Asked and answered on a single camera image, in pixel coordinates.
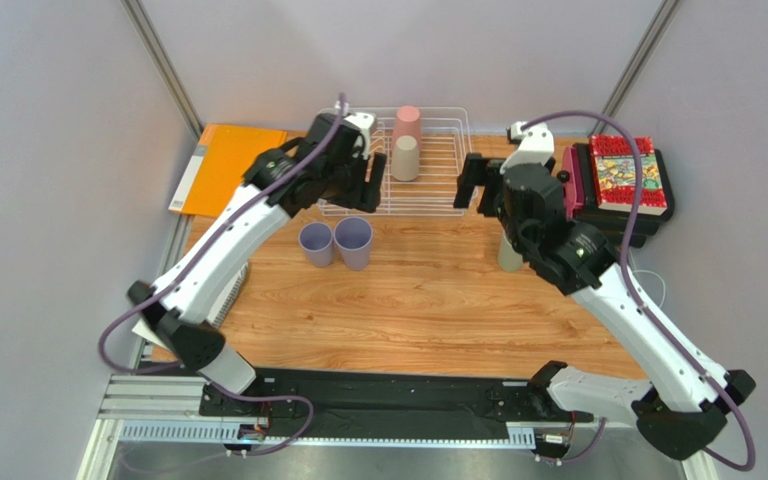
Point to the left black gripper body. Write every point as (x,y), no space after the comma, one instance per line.
(348,184)

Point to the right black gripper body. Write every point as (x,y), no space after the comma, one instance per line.
(475,183)

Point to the purple cup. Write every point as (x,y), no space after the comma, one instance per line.
(353,237)
(316,242)

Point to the beige cup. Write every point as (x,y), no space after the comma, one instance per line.
(405,159)

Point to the green cup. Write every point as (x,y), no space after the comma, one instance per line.
(508,259)

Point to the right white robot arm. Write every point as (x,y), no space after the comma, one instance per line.
(687,398)

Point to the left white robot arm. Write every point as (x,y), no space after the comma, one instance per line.
(177,304)

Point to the magenta plastic holder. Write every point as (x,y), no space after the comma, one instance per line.
(574,195)

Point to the pink cup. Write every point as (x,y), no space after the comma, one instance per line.
(407,122)

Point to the black tray stack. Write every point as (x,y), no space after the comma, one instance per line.
(613,223)

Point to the red book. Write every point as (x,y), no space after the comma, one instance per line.
(615,172)

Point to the orange folder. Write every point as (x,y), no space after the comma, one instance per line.
(216,167)

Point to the white instruction sheet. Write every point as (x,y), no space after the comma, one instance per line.
(143,330)

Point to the white wire dish rack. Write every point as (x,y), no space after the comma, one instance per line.
(445,142)

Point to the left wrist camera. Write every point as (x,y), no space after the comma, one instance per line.
(366,123)

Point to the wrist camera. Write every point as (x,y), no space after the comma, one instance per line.
(366,123)
(535,145)

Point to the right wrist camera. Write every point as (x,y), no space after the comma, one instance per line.
(535,145)

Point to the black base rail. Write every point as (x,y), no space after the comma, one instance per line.
(355,405)

